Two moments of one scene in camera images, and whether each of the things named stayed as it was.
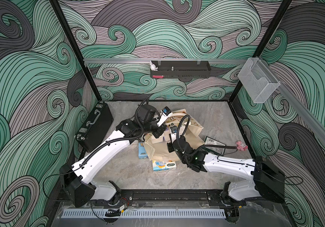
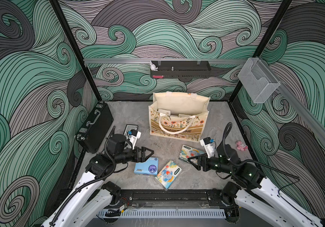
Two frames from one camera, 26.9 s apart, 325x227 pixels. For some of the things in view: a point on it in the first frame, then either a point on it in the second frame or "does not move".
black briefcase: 92,130 does not move
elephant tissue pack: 163,165 → 168,173
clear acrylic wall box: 257,80 does not move
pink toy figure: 241,146 does not move
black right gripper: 170,146 → 202,158
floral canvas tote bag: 180,124 → 178,115
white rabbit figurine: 153,67 does not move
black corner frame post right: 277,18 does not move
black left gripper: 158,130 → 142,151
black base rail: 173,199 does not move
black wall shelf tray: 182,69 does not move
